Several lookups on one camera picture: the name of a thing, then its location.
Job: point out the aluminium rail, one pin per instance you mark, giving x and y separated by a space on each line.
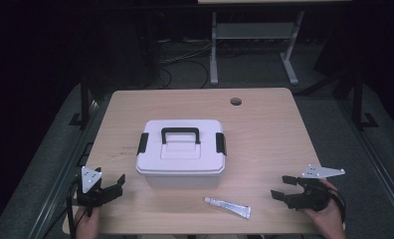
62 172
380 166

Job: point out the grey metal table frame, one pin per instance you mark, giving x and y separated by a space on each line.
251 30

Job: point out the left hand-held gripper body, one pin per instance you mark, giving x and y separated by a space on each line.
89 181

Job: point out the white plastic storage box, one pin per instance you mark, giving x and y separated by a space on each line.
181 182

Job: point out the black metal stand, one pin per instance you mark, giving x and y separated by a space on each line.
84 99
358 99

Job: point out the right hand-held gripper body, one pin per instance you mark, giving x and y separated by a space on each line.
312 197

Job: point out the person's right hand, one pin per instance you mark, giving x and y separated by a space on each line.
331 220

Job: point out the person's left hand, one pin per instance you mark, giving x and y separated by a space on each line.
87 225

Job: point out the white ointment tube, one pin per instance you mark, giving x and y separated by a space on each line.
228 206

